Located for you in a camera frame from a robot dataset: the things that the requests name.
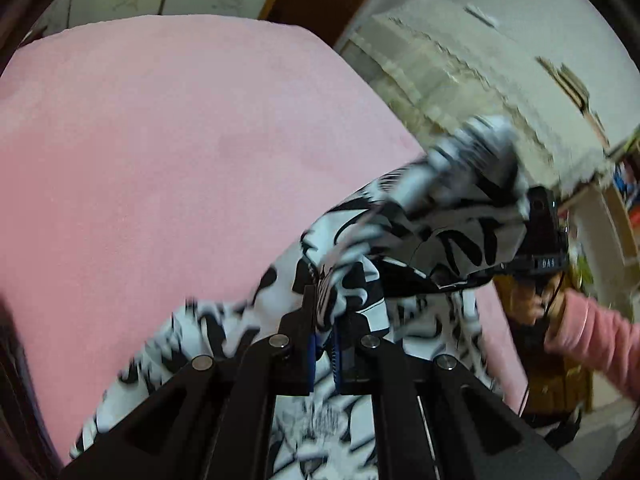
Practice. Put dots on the pink plush bed blanket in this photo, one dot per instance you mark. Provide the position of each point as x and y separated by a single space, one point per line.
150 161

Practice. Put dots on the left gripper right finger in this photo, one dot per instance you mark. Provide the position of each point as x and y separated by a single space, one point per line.
435 419

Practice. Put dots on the pink sleeve right forearm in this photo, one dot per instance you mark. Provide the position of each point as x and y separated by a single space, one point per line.
599 338

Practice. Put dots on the person right hand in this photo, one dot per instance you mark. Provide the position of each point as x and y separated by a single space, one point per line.
527 307

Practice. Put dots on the black white graffiti print garment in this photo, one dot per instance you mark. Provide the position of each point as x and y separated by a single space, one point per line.
396 251

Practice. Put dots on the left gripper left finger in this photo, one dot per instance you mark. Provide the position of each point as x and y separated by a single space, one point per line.
213 419

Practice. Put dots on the beige lace covered furniture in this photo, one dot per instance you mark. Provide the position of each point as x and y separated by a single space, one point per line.
435 66

